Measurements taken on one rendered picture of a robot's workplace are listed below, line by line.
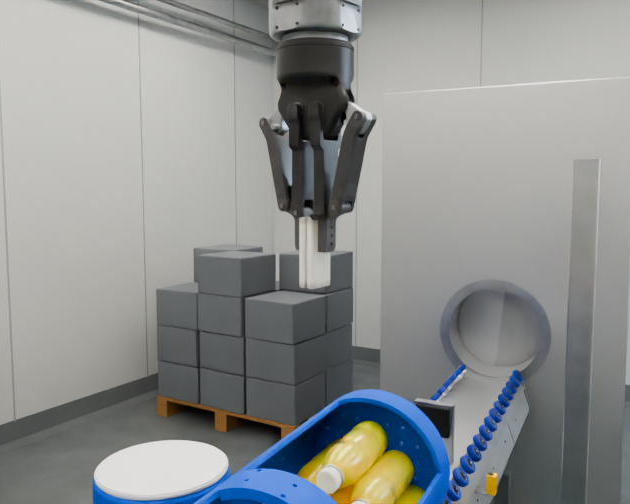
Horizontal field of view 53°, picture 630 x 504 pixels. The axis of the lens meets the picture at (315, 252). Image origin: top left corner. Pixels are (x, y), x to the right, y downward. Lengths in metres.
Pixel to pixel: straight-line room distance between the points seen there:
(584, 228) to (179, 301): 3.33
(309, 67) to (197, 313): 3.92
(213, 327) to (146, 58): 2.18
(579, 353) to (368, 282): 4.37
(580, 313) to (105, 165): 3.83
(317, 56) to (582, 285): 1.22
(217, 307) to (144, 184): 1.32
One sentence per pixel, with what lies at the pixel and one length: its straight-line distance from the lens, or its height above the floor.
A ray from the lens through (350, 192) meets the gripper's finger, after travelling 0.61.
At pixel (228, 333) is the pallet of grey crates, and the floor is 0.68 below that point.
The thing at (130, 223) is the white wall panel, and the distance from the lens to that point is 5.06.
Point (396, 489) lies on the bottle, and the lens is 1.16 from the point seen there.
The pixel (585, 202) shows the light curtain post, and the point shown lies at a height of 1.59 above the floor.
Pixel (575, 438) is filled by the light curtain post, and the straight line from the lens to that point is 1.80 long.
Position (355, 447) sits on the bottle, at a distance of 1.13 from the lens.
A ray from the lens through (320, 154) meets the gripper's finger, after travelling 0.61.
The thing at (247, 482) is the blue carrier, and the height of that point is 1.23.
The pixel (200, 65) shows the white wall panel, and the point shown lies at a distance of 5.75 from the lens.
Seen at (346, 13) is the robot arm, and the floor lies 1.78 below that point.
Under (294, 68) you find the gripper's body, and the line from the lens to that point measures 0.61.
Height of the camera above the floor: 1.62
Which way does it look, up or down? 5 degrees down
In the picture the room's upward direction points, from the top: straight up
